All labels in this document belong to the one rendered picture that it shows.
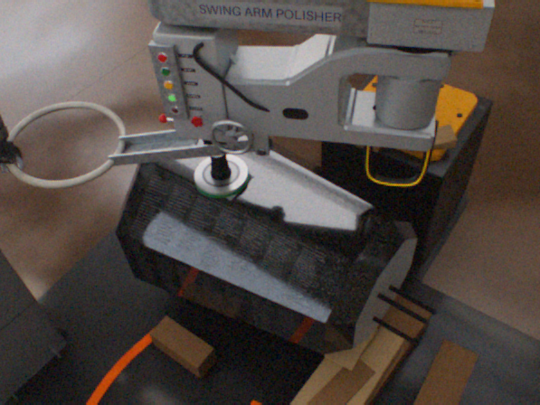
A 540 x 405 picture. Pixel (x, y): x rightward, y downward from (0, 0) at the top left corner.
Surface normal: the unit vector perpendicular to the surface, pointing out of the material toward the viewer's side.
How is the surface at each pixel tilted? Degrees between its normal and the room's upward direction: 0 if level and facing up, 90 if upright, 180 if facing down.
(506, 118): 0
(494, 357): 0
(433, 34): 90
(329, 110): 90
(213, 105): 90
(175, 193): 45
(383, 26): 90
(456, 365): 0
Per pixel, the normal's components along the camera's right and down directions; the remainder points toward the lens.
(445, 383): -0.06, -0.65
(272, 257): -0.44, -0.01
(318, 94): -0.22, 0.75
